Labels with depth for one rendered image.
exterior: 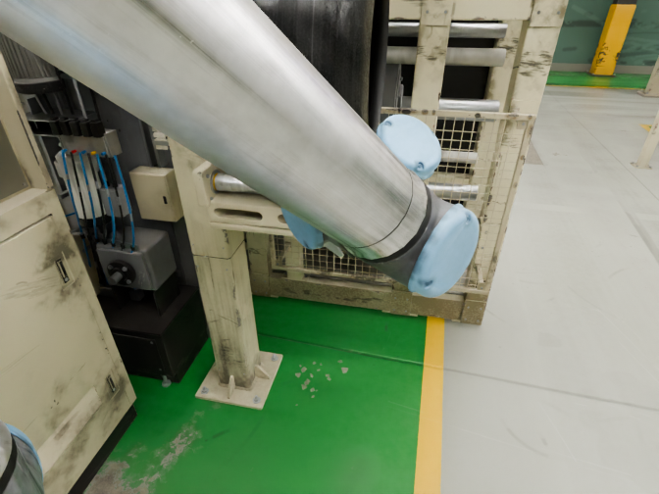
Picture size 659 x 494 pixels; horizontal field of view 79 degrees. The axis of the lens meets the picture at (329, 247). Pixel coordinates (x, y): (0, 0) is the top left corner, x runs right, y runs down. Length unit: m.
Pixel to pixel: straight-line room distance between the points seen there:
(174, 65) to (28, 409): 1.17
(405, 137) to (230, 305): 0.99
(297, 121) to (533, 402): 1.66
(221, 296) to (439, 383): 0.92
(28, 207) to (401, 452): 1.30
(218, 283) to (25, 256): 0.51
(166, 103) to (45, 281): 1.04
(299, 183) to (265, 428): 1.38
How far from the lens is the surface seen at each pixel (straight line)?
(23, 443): 0.59
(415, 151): 0.52
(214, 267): 1.31
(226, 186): 1.05
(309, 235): 0.45
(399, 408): 1.63
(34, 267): 1.20
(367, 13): 0.80
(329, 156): 0.25
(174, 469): 1.57
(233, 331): 1.46
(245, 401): 1.64
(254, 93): 0.22
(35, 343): 1.25
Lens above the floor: 1.30
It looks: 32 degrees down
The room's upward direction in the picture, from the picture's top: straight up
